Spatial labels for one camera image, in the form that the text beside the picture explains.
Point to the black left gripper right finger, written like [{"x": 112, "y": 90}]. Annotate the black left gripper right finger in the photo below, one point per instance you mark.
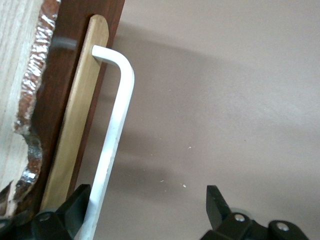
[{"x": 216, "y": 207}]

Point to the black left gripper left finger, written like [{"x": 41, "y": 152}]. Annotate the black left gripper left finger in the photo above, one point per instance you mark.
[{"x": 72, "y": 207}]

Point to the light wood drawer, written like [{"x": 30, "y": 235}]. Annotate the light wood drawer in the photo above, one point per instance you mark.
[{"x": 15, "y": 62}]

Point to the brown table cover sheet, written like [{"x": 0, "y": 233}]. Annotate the brown table cover sheet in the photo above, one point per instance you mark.
[{"x": 225, "y": 100}]

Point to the tan wooden strip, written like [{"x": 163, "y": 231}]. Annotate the tan wooden strip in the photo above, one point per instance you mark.
[{"x": 82, "y": 95}]

